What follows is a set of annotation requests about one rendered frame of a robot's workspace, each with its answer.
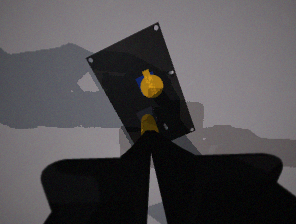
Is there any black circuit board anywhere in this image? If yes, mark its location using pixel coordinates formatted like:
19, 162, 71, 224
86, 22, 196, 143

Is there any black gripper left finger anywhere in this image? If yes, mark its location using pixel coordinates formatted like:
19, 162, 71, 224
41, 130, 151, 224

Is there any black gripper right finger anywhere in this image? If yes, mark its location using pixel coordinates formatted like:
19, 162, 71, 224
150, 130, 283, 224

